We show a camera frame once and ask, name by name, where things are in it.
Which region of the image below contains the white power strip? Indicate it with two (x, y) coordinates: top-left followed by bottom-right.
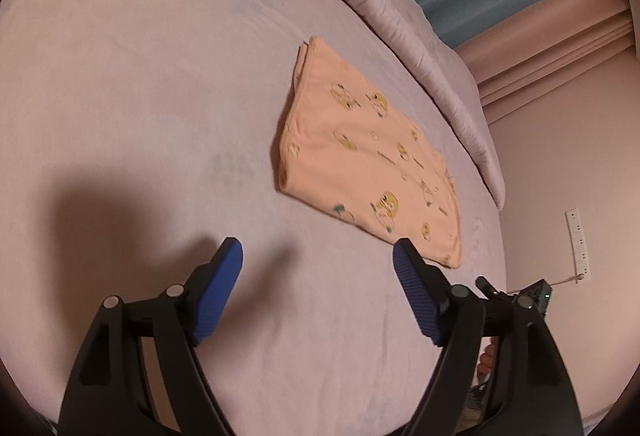
(565, 207), (592, 284)

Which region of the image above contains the pink curtain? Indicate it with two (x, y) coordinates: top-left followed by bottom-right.
(455, 0), (640, 124)

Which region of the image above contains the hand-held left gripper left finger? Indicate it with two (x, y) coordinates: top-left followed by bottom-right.
(57, 237), (244, 436)

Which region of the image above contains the pink bed sheet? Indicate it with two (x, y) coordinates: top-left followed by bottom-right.
(0, 0), (508, 436)

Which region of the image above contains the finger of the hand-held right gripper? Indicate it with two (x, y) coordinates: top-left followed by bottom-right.
(474, 275), (518, 303)

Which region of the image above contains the white cable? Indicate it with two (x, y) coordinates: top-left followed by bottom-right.
(505, 272), (583, 295)

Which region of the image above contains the person's right hand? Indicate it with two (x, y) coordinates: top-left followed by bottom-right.
(476, 338), (497, 377)

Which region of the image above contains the orange cartoon print shirt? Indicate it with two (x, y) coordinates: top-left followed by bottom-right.
(275, 35), (463, 271)

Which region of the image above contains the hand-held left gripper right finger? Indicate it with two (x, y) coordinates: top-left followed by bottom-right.
(392, 237), (583, 436)

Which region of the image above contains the grey pink duvet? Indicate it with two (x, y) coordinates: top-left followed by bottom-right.
(215, 0), (506, 212)

